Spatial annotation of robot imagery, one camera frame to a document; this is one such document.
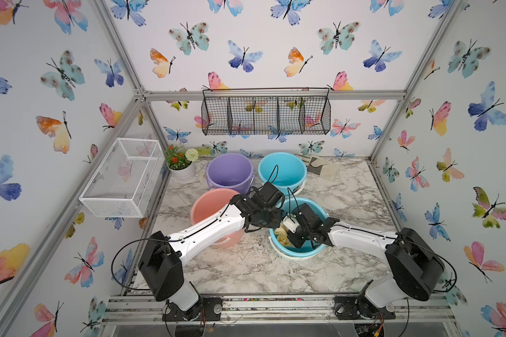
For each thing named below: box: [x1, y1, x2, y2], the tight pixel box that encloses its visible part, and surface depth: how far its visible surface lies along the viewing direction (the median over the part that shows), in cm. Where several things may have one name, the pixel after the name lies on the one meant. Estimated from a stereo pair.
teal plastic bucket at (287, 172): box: [257, 151, 308, 197], surface depth 96 cm
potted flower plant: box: [165, 144, 199, 183], surface depth 103 cm
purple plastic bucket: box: [205, 153, 255, 195], surface depth 96 cm
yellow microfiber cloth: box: [274, 223, 294, 248], surface depth 84 cm
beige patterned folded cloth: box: [295, 154, 341, 182], surface depth 120 cm
